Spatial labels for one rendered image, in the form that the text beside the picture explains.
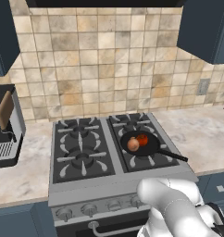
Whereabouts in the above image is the brown onion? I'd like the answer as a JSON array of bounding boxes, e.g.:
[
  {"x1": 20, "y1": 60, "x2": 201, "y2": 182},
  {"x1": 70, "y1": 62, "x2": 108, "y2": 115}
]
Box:
[{"x1": 127, "y1": 137, "x2": 141, "y2": 153}]

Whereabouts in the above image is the red tomato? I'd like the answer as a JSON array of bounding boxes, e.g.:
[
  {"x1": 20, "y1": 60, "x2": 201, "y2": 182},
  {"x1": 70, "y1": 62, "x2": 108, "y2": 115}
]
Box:
[{"x1": 136, "y1": 133, "x2": 149, "y2": 147}]

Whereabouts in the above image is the black frying pan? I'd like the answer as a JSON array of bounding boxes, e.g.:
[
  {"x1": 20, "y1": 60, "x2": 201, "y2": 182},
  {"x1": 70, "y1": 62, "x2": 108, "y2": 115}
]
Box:
[{"x1": 119, "y1": 129, "x2": 189, "y2": 163}]

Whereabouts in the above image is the grey gas stove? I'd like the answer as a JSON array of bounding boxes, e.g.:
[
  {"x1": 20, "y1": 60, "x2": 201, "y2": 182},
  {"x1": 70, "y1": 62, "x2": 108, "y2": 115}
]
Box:
[{"x1": 48, "y1": 111, "x2": 200, "y2": 237}]

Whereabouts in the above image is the grey stove knob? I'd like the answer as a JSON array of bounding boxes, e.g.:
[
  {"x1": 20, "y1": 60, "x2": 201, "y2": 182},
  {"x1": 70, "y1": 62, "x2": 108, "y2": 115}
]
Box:
[
  {"x1": 56, "y1": 206, "x2": 74, "y2": 223},
  {"x1": 106, "y1": 199, "x2": 123, "y2": 213},
  {"x1": 130, "y1": 195, "x2": 144, "y2": 209},
  {"x1": 81, "y1": 203, "x2": 98, "y2": 218}
]

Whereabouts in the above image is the black and grey coffee machine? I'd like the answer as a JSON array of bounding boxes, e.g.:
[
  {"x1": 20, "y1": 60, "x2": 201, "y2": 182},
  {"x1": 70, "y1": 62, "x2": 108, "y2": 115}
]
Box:
[{"x1": 0, "y1": 83, "x2": 27, "y2": 169}]

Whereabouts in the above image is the black range hood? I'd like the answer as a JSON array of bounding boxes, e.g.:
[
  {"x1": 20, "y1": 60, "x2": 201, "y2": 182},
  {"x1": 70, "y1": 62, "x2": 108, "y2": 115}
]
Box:
[{"x1": 24, "y1": 0, "x2": 189, "y2": 9}]

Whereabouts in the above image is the dark blue drawer front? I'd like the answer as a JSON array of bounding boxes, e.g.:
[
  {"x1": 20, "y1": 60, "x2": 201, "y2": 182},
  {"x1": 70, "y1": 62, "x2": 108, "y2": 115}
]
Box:
[{"x1": 195, "y1": 170, "x2": 224, "y2": 215}]

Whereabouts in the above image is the dark blue base cupboard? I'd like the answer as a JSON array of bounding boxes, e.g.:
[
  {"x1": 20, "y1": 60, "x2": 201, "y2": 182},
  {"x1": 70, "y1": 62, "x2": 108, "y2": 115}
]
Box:
[{"x1": 0, "y1": 199, "x2": 58, "y2": 237}]

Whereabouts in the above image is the grey wall socket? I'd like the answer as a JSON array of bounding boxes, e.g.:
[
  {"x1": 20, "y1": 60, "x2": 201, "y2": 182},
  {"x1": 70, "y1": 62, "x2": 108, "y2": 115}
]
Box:
[{"x1": 197, "y1": 78, "x2": 211, "y2": 96}]

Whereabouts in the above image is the grey oven door handle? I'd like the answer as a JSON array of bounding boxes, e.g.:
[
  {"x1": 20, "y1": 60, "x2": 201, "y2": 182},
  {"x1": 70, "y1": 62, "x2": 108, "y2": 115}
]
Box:
[{"x1": 87, "y1": 219, "x2": 149, "y2": 237}]

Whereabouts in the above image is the dark blue wall cupboard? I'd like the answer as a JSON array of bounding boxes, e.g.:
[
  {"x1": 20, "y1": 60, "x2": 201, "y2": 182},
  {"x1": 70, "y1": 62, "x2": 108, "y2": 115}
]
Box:
[
  {"x1": 0, "y1": 0, "x2": 21, "y2": 78},
  {"x1": 176, "y1": 0, "x2": 224, "y2": 66}
]

